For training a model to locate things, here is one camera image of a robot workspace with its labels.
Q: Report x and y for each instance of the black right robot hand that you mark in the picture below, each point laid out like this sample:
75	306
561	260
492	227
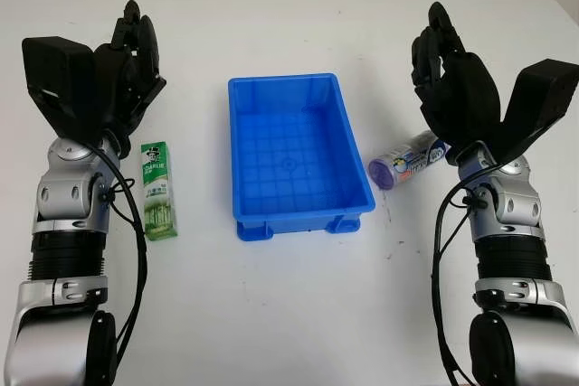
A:
461	96

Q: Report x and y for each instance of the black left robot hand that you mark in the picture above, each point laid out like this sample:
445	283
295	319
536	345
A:
131	74

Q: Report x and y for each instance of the silver purple bag roll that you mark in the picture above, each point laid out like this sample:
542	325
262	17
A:
407	162

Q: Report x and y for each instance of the green toothpaste box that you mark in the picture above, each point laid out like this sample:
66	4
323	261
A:
158	191

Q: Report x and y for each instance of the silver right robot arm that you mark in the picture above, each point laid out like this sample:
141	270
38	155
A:
515	209

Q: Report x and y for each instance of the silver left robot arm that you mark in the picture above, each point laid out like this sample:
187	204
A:
63	196

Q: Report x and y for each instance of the blue plastic tray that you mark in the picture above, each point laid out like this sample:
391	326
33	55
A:
294	169

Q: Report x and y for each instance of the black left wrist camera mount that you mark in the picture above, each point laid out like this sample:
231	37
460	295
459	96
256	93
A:
59	78

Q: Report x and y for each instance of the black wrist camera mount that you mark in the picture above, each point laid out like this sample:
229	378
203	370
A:
59	78
538	96

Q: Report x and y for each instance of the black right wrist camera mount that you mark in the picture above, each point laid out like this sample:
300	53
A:
538	96

